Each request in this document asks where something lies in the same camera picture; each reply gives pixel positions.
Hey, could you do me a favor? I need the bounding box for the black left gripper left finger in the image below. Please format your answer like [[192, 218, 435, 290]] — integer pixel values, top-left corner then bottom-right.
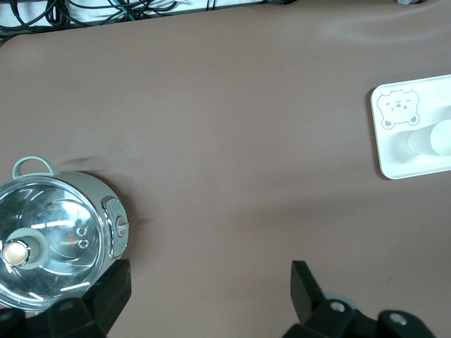
[[0, 259, 132, 338]]

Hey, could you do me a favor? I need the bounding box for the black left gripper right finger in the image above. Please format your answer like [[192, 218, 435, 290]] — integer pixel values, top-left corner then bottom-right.
[[283, 260, 435, 338]]

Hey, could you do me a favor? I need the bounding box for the white plastic cup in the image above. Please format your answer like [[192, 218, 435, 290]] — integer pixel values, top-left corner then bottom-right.
[[407, 119, 451, 157]]

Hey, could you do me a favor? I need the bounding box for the cream tray with bear print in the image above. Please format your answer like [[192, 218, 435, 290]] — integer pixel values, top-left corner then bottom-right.
[[369, 74, 451, 181]]

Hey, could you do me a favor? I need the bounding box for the glass pot lid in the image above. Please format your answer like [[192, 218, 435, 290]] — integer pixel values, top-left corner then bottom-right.
[[0, 175, 109, 311]]

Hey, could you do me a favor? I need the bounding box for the green electric cooking pot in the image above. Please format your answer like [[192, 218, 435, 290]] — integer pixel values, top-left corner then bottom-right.
[[0, 157, 129, 314]]

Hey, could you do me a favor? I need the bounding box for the black floor cable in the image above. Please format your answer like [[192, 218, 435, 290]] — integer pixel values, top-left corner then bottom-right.
[[0, 0, 297, 38]]

